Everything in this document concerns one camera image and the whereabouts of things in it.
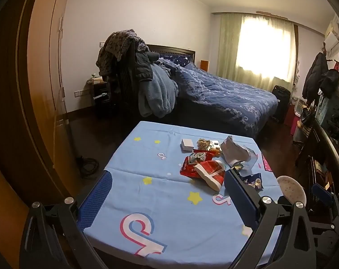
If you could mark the black suitcase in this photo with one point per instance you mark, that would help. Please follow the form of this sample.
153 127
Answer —
281 103

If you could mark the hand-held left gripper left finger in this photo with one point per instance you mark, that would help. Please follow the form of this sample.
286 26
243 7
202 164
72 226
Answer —
96 199

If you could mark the star print pillow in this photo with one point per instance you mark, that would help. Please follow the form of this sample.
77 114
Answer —
178 59

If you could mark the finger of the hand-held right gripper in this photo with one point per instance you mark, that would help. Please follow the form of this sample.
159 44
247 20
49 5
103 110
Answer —
323 238
322 195

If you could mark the grey patterned garment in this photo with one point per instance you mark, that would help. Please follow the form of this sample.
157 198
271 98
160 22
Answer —
116 44

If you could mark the small white box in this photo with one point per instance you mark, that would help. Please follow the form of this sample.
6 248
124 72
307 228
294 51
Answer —
187 145

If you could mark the brown crumpled scrap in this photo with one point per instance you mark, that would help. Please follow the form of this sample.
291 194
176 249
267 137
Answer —
203 143

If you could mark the red and white snack packet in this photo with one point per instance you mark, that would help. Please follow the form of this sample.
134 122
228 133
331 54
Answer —
211 173

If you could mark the dark wooden bed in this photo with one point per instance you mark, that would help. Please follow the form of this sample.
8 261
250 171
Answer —
172 51

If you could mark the red container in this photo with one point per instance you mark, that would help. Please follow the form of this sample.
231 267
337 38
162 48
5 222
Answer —
289 115

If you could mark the dark padded jacket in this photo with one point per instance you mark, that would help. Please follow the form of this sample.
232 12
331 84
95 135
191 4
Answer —
143 64

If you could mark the flat red snack packet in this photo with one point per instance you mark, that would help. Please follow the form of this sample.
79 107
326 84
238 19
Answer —
190 166

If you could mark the white air conditioner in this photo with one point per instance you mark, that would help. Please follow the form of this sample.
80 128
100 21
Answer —
333 37

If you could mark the dark wooden dresser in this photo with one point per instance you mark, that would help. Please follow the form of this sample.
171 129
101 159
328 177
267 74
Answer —
323 157

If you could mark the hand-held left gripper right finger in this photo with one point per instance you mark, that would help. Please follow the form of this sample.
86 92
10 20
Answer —
239 199

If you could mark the small orange wooden furniture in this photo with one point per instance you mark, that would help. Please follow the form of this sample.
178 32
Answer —
204 65

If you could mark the wooden wardrobe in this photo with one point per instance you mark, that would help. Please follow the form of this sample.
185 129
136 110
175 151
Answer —
32 89

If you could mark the dark chair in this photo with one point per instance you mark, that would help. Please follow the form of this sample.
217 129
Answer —
124 89

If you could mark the silver blister pack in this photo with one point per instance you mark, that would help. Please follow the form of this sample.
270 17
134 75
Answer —
215 145

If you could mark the grey plastic bag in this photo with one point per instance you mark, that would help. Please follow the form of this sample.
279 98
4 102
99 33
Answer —
236 152

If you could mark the black garment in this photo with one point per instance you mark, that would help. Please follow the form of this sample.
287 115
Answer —
329 82

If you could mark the dark nightstand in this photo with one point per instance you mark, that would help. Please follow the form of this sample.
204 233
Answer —
101 101

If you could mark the white and pink bin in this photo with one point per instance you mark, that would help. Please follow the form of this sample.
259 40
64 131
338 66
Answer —
291 190

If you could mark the dark blue wrapper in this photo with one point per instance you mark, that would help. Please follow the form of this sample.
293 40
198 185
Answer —
252 180

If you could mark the pale green curtain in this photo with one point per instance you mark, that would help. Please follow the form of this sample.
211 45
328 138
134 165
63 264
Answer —
228 47

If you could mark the blue patterned duvet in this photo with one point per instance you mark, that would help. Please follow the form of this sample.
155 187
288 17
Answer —
220 95

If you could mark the black hanging coat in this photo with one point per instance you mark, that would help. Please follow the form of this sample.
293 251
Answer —
313 75

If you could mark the pink container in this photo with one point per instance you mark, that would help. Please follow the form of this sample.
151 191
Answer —
295 124

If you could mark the tissue box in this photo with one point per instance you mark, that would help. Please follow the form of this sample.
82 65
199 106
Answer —
98 80

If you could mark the blue printed bag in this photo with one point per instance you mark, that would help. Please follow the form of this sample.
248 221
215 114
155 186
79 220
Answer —
324 108

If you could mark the wall socket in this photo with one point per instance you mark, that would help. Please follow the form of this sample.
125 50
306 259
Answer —
81 92

